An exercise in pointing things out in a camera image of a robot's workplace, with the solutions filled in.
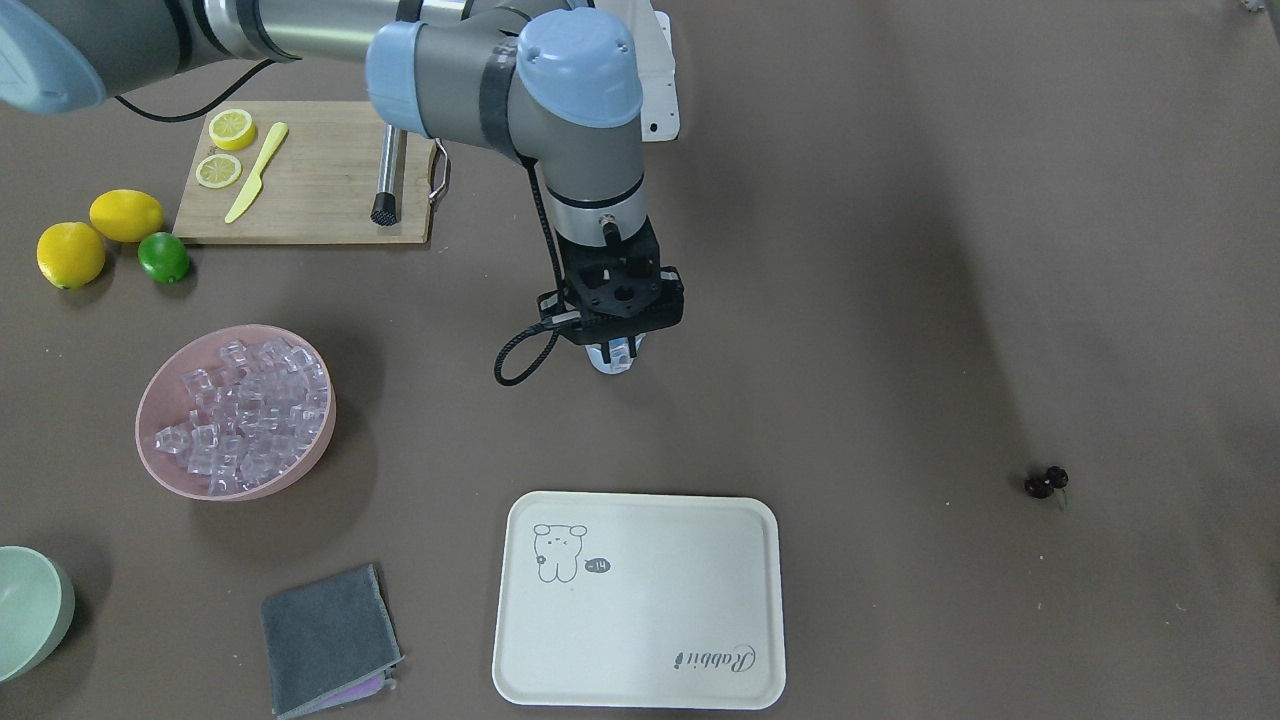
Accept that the yellow plastic knife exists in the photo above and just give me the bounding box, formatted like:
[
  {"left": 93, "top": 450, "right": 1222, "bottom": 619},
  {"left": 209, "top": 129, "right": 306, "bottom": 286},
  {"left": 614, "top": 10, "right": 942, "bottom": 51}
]
[{"left": 223, "top": 122, "right": 291, "bottom": 224}]

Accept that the green lime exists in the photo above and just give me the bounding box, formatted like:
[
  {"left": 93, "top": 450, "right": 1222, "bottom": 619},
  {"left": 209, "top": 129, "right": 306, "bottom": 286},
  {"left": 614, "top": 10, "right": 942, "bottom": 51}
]
[{"left": 137, "top": 231, "right": 191, "bottom": 284}]

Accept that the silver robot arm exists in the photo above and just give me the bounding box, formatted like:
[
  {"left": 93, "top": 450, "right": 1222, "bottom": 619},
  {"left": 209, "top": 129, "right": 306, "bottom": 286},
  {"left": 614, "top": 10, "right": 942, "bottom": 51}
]
[{"left": 1, "top": 1, "right": 684, "bottom": 363}]

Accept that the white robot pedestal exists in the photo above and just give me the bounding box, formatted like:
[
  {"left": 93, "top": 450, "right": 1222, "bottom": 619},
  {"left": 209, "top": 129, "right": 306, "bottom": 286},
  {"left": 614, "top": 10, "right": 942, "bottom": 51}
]
[{"left": 632, "top": 6, "right": 682, "bottom": 143}]

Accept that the grey folded cloth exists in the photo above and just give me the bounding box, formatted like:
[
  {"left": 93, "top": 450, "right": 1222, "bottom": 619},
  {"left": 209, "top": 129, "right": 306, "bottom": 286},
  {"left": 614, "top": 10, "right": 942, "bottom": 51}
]
[{"left": 260, "top": 562, "right": 403, "bottom": 719}]

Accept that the wooden cutting board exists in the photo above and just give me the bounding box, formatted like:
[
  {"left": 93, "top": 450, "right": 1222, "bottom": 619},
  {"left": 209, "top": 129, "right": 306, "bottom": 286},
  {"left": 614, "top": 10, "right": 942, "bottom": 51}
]
[{"left": 172, "top": 100, "right": 438, "bottom": 245}]

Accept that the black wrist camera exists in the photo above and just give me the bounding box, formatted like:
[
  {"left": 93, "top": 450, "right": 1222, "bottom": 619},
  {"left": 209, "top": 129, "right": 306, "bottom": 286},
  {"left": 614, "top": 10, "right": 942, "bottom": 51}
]
[{"left": 538, "top": 220, "right": 684, "bottom": 346}]

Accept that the yellow lemon far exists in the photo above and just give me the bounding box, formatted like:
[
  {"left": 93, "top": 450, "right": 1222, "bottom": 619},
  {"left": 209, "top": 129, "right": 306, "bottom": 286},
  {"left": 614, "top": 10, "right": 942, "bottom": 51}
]
[{"left": 90, "top": 190, "right": 165, "bottom": 243}]

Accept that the yellow lemon near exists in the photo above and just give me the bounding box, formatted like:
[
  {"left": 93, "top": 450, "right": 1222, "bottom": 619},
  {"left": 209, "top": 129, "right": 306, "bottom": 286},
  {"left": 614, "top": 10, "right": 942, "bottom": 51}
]
[{"left": 36, "top": 222, "right": 106, "bottom": 290}]

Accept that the yellow lemon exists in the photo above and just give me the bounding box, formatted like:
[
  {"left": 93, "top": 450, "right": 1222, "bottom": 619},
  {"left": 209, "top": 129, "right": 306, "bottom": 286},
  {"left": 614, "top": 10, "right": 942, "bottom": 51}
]
[
  {"left": 90, "top": 190, "right": 165, "bottom": 243},
  {"left": 36, "top": 222, "right": 106, "bottom": 290}
]

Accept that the green ceramic bowl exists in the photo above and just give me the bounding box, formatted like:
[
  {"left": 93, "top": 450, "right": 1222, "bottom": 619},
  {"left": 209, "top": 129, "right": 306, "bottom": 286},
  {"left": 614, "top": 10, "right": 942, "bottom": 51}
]
[{"left": 1, "top": 546, "right": 76, "bottom": 682}]

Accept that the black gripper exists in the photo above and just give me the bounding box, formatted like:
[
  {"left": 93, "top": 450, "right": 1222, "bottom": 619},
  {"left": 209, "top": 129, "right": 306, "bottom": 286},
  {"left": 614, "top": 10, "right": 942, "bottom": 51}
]
[{"left": 582, "top": 336, "right": 643, "bottom": 369}]

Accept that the dark cherries pair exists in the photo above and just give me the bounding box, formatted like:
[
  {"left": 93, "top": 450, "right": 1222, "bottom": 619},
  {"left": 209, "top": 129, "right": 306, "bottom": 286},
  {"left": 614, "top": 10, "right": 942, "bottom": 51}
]
[{"left": 1023, "top": 465, "right": 1070, "bottom": 512}]

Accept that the small blue cup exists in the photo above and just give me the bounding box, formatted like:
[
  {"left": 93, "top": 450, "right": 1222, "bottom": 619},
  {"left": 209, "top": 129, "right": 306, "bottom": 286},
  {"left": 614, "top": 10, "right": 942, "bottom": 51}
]
[{"left": 586, "top": 340, "right": 641, "bottom": 377}]

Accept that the metal muddler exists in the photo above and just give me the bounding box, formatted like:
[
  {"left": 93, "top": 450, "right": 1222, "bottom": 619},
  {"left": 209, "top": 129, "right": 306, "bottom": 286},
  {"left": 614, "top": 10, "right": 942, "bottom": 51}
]
[{"left": 370, "top": 124, "right": 404, "bottom": 227}]

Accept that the lemon slice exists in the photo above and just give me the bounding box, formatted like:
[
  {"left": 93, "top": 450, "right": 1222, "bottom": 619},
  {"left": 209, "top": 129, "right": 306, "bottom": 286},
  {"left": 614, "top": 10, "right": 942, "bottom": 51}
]
[
  {"left": 195, "top": 152, "right": 243, "bottom": 190},
  {"left": 207, "top": 108, "right": 257, "bottom": 152}
]

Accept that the pink bowl of ice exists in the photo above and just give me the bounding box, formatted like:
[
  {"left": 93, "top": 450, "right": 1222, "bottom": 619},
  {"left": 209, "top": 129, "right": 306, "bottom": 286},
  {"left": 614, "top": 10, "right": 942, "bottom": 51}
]
[{"left": 134, "top": 324, "right": 337, "bottom": 502}]

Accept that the cream rabbit tray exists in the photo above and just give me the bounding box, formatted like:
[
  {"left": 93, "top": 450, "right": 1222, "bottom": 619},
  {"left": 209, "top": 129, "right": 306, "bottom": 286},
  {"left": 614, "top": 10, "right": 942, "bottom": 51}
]
[{"left": 492, "top": 491, "right": 787, "bottom": 711}]

